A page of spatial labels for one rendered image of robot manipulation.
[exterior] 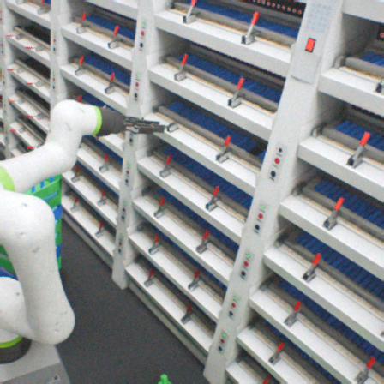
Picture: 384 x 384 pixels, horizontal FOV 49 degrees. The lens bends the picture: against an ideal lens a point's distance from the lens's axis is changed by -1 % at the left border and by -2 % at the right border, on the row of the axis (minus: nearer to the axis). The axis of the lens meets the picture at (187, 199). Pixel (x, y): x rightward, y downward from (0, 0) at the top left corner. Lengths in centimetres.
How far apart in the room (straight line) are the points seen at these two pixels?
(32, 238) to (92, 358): 107
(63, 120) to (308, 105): 69
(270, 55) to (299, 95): 15
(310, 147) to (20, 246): 77
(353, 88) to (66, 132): 80
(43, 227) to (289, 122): 71
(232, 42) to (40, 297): 89
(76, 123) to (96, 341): 104
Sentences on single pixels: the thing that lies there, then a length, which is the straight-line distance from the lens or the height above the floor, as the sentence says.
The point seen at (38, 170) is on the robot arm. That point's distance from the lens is 123.
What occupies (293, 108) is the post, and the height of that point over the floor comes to 120.
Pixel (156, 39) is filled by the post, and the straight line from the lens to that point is 166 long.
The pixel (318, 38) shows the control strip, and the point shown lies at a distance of 117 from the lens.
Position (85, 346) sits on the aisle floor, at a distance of 198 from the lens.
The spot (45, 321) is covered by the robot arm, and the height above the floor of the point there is 64.
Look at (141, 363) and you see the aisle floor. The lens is 193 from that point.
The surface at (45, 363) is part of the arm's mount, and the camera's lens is 145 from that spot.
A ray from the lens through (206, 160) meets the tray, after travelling 148.
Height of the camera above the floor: 153
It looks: 30 degrees down
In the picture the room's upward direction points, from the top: 11 degrees clockwise
